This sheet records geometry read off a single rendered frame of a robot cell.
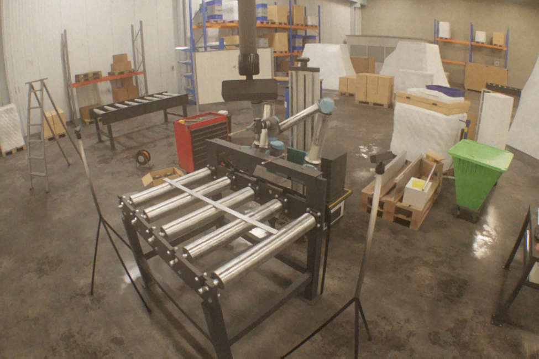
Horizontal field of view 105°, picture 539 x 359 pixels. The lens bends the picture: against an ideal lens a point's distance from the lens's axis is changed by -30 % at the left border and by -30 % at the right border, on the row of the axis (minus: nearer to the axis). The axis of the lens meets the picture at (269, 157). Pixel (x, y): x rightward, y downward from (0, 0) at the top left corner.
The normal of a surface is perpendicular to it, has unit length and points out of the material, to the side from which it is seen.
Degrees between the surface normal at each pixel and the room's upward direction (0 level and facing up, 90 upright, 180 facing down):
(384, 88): 90
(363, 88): 90
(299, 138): 90
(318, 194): 90
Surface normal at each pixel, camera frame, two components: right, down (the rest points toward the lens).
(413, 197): -0.66, 0.29
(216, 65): 0.37, 0.33
